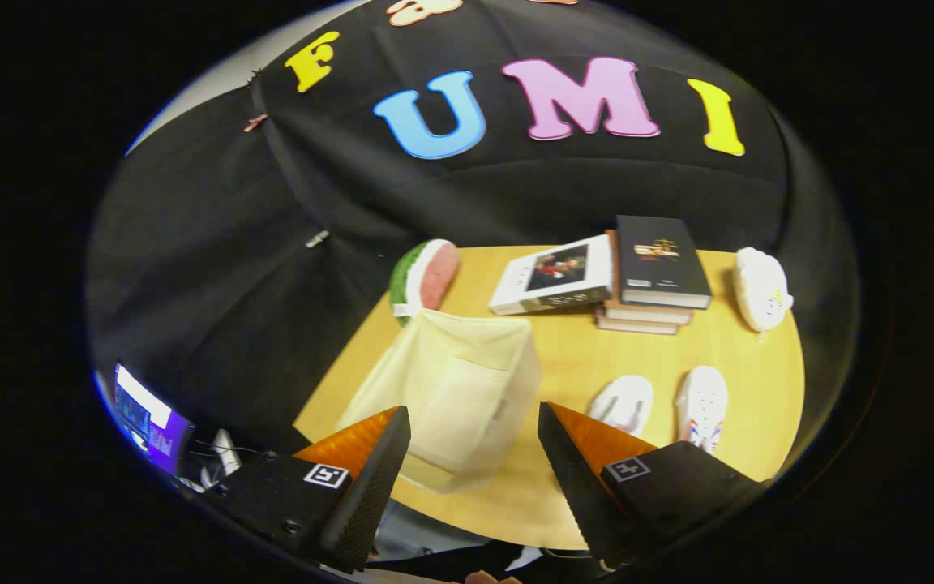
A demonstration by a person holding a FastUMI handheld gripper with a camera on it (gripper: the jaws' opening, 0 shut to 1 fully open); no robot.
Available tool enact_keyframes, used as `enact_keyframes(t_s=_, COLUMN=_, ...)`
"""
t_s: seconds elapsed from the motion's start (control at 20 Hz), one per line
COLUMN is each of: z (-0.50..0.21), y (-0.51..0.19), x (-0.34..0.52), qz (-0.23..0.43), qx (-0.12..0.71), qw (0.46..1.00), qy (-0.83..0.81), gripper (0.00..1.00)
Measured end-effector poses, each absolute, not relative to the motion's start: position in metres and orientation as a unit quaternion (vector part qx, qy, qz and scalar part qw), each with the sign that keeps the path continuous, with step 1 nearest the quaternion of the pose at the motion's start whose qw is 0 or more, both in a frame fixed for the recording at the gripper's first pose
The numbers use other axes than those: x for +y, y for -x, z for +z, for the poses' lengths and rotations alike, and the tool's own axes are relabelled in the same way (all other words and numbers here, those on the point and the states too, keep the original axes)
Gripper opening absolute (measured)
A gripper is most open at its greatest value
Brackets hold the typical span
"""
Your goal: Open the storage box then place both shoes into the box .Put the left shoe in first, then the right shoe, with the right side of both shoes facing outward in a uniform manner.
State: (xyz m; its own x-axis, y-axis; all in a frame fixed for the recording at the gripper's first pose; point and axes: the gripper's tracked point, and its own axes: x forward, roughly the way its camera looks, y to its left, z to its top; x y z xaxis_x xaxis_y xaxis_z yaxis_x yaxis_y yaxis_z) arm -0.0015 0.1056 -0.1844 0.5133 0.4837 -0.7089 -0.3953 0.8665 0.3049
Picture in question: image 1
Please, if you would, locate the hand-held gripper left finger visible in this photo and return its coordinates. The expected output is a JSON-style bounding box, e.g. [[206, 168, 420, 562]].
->
[[199, 406, 412, 575]]

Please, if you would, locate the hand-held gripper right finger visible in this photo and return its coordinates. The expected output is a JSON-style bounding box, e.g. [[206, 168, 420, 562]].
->
[[537, 401, 764, 571]]

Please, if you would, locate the white canvas shoe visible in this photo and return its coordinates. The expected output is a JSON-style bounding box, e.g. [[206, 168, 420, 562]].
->
[[675, 365, 730, 455], [587, 374, 655, 436]]

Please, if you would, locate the beige fabric storage box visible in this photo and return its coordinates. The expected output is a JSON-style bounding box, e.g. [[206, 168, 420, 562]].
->
[[336, 308, 542, 494]]

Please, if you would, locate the person's clothing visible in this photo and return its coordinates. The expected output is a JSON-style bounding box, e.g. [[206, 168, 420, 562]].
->
[[366, 500, 606, 584]]

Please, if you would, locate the brown book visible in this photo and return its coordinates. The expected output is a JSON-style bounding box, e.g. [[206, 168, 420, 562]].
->
[[603, 230, 695, 326], [595, 312, 680, 336]]

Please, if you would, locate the white book with portrait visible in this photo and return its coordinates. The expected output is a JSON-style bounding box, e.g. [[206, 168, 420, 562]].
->
[[488, 234, 615, 316]]

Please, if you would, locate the watermelon slice plush toy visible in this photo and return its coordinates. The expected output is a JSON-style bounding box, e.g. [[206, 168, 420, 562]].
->
[[388, 238, 461, 327]]

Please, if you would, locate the computer monitor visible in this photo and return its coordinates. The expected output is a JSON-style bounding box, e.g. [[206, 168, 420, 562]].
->
[[113, 363, 195, 477]]

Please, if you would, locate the black hardcover book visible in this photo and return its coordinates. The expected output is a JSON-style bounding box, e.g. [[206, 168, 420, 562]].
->
[[615, 215, 713, 311]]

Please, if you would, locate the black backdrop cloth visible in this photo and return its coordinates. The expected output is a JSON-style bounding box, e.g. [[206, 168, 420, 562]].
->
[[86, 0, 861, 487]]

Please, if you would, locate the white plush toy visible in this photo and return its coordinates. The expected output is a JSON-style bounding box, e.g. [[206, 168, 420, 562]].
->
[[732, 247, 795, 335]]

